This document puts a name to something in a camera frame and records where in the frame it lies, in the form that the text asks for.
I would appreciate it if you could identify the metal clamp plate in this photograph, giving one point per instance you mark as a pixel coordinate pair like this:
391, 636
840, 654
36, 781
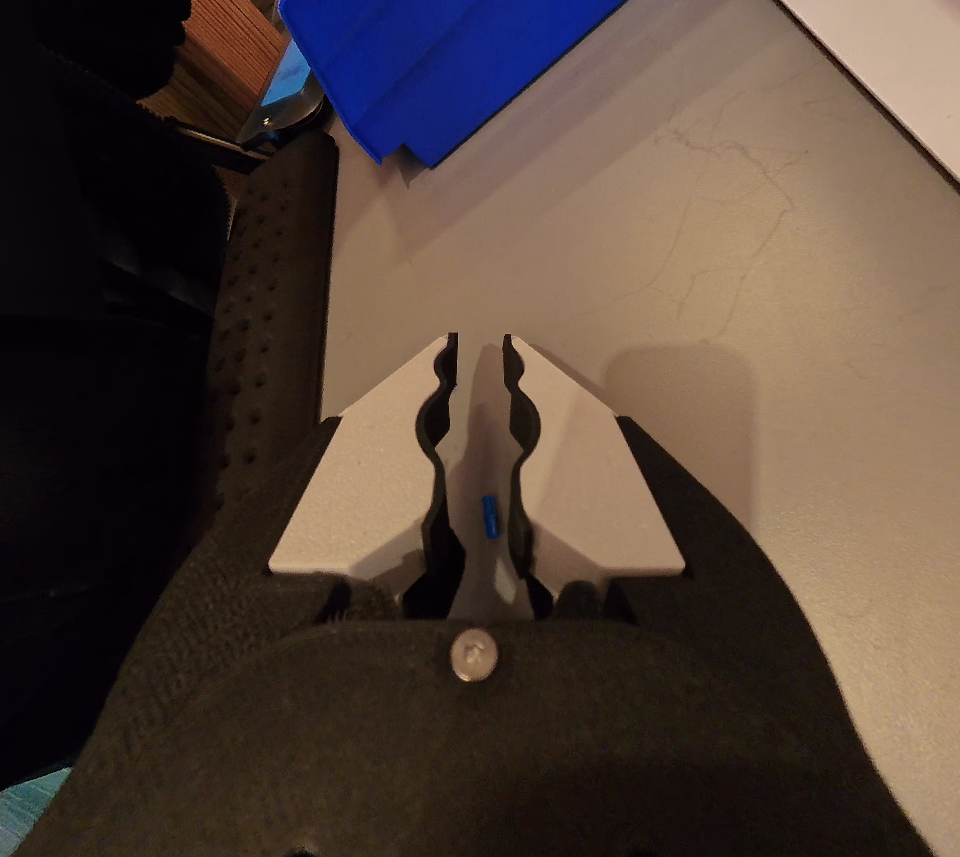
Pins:
289, 103

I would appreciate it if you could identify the blue tagged parts bin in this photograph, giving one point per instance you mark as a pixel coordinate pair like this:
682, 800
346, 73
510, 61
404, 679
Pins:
450, 24

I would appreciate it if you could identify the wooden slatted panel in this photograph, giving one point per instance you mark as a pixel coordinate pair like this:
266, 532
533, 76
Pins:
232, 54

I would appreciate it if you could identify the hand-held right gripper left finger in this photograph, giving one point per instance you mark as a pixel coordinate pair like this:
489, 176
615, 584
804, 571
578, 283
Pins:
360, 497

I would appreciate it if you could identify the black perforated board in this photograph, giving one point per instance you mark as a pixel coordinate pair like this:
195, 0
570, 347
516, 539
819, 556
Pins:
277, 302

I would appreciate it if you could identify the blue connector pin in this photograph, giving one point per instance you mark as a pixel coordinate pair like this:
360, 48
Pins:
491, 518

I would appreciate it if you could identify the white wooden book stand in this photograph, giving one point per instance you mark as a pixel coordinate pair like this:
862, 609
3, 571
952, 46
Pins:
877, 2

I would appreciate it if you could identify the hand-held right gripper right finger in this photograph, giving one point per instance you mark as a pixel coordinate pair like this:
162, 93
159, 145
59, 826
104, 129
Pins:
596, 497

